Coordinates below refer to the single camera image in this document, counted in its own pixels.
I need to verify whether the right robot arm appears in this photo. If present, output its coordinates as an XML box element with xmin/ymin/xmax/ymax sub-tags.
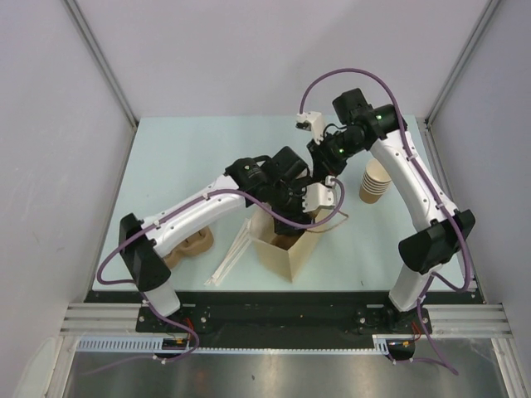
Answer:
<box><xmin>297</xmin><ymin>89</ymin><xmax>475</xmax><ymax>332</ymax></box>

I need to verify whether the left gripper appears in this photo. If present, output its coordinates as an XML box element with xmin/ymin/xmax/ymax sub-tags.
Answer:
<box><xmin>266</xmin><ymin>175</ymin><xmax>314</xmax><ymax>233</ymax></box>

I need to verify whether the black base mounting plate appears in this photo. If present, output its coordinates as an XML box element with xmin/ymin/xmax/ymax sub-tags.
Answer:
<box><xmin>85</xmin><ymin>290</ymin><xmax>485</xmax><ymax>350</ymax></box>

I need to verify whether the white slotted cable duct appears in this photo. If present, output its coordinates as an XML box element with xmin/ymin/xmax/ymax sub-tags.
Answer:
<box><xmin>76</xmin><ymin>336</ymin><xmax>389</xmax><ymax>356</ymax></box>

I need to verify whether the aluminium frame rail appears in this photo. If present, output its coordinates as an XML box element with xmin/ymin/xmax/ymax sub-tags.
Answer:
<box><xmin>60</xmin><ymin>303</ymin><xmax>513</xmax><ymax>338</ymax></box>

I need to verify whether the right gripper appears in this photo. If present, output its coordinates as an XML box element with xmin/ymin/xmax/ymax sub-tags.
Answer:
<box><xmin>307</xmin><ymin>130</ymin><xmax>364</xmax><ymax>184</ymax></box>

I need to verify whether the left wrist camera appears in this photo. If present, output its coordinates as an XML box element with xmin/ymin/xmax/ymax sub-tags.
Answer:
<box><xmin>302</xmin><ymin>176</ymin><xmax>337</xmax><ymax>213</ymax></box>

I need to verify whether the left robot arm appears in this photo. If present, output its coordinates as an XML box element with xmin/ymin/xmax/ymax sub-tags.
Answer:
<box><xmin>119</xmin><ymin>147</ymin><xmax>313</xmax><ymax>332</ymax></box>

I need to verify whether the kraft paper takeout bag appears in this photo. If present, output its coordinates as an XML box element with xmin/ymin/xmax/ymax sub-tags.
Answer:
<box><xmin>250</xmin><ymin>209</ymin><xmax>349</xmax><ymax>282</ymax></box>

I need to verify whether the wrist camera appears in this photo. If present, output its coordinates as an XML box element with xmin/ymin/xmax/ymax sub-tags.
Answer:
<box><xmin>302</xmin><ymin>176</ymin><xmax>337</xmax><ymax>213</ymax></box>
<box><xmin>295</xmin><ymin>111</ymin><xmax>325</xmax><ymax>144</ymax></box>

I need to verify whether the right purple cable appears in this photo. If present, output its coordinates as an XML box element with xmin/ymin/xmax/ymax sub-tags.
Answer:
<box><xmin>298</xmin><ymin>68</ymin><xmax>476</xmax><ymax>376</ymax></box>

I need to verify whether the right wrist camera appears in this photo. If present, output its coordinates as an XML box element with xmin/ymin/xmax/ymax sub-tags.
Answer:
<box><xmin>295</xmin><ymin>111</ymin><xmax>325</xmax><ymax>144</ymax></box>

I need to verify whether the brown pulp cup carrier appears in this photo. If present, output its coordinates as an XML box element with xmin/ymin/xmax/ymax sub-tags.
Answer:
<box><xmin>163</xmin><ymin>226</ymin><xmax>214</xmax><ymax>269</ymax></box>

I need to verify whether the single brown pulp carrier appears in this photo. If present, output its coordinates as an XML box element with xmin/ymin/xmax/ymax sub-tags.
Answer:
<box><xmin>271</xmin><ymin>235</ymin><xmax>300</xmax><ymax>250</ymax></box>

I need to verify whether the stack of paper cups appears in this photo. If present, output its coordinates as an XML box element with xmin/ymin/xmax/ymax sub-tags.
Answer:
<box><xmin>359</xmin><ymin>158</ymin><xmax>392</xmax><ymax>204</ymax></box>

